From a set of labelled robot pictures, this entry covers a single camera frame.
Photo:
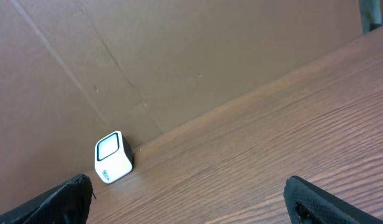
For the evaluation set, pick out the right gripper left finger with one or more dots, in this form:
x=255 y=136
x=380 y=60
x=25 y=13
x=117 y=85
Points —
x=67 y=203

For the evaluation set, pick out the cardboard back panel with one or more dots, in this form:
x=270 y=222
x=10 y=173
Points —
x=72 y=71

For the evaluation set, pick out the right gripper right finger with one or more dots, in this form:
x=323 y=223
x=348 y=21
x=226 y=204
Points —
x=309 y=204

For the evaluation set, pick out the teal object behind table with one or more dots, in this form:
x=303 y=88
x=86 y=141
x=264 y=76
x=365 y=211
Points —
x=371 y=17

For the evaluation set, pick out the white barcode scanner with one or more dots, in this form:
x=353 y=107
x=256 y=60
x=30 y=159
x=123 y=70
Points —
x=113 y=157

